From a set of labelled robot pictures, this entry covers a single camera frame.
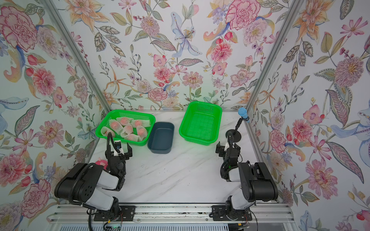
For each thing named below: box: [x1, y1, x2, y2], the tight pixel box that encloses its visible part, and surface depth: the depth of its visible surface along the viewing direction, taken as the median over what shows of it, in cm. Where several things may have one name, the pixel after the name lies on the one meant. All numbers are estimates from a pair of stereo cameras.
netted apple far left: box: [100, 126, 116, 138], surface depth 100 cm
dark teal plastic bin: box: [147, 121, 175, 154], surface depth 105 cm
